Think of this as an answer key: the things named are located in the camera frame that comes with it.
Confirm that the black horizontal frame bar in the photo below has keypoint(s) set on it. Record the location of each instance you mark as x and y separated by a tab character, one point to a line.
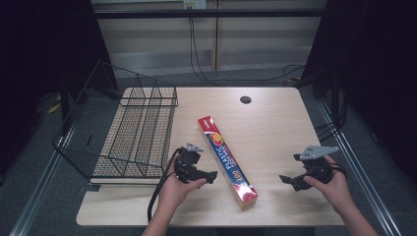
209	13

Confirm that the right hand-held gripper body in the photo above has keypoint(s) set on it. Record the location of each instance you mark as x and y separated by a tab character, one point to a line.
316	168

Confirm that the long red blue wrap box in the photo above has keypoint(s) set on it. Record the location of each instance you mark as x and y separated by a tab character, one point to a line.
226	160

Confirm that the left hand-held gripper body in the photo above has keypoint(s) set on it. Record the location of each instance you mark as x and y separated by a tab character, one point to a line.
187	162

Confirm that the aluminium floor rail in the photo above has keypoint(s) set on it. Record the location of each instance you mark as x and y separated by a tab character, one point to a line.
357	170
39	193

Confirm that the person's right hand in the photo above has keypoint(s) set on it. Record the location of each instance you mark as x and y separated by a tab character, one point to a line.
337	191

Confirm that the person's left hand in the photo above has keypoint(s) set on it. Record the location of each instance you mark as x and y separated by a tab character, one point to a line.
173	191

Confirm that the white wall socket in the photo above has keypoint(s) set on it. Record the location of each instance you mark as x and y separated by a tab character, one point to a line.
194	4

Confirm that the dark curtain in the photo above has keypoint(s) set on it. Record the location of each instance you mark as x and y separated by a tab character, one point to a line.
36	49
377	65

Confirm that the yellow floor object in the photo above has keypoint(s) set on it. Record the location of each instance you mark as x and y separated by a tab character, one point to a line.
54	108

